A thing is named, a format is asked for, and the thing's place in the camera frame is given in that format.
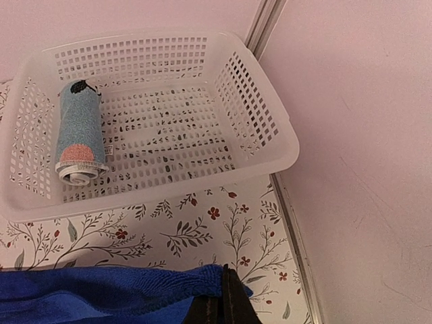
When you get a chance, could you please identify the dark blue towel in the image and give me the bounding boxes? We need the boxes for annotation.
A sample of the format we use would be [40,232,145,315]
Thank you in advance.
[0,263,254,324]

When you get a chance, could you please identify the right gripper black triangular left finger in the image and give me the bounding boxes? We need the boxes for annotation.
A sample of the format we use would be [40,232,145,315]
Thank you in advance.
[182,296,223,324]

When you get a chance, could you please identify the floral patterned tablecloth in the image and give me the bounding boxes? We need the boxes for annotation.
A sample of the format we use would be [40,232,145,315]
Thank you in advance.
[0,76,321,324]

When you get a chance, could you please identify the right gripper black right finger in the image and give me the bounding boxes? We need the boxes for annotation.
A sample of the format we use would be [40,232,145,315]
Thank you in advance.
[221,264,261,324]

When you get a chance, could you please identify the right aluminium frame post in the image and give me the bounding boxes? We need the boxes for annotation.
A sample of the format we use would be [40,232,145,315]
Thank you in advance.
[244,0,287,60]

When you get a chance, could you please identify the white plastic perforated basket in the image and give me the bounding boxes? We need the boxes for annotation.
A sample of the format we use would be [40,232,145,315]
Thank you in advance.
[1,30,300,222]

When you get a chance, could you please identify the light blue orange dotted towel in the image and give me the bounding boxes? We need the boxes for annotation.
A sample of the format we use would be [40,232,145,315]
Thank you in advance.
[55,80,108,186]

